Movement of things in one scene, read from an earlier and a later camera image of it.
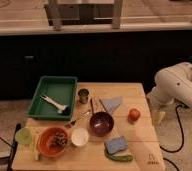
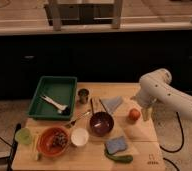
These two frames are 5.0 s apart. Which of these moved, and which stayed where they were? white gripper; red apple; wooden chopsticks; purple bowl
Moved: white gripper
Stayed: wooden chopsticks; purple bowl; red apple
